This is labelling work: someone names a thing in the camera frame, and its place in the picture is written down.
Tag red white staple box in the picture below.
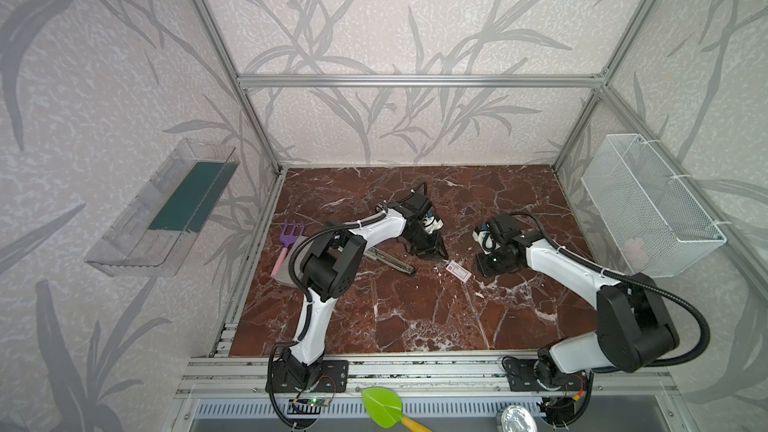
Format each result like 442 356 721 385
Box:
446 261 472 283

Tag white black stapler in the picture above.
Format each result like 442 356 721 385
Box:
364 247 390 262

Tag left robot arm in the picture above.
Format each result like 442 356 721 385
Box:
266 183 449 392

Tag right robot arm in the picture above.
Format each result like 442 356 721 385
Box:
473 213 711 390

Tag pink object in basket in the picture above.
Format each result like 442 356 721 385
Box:
622 237 649 267

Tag purple plastic tool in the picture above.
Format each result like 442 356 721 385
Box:
270 221 305 278

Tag grey pad under tool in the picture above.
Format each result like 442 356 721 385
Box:
270 235 309 288

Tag silver foil roll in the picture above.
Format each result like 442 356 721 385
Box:
496 405 538 432

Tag green plastic scoop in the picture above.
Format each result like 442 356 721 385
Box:
361 387 430 432

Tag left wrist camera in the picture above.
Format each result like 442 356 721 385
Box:
422 212 443 235

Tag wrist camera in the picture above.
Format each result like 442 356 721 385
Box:
473 224 496 255
422 212 443 235

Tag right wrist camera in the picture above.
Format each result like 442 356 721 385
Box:
473 224 496 255

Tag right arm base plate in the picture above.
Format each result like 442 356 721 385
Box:
501 356 588 393

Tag white wire mesh basket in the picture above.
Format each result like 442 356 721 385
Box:
582 133 727 278

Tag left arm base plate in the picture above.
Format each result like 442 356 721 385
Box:
266 359 349 394

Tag aluminium front rail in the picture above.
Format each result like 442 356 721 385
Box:
174 351 679 399

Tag clear plastic wall bin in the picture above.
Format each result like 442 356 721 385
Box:
85 139 240 277

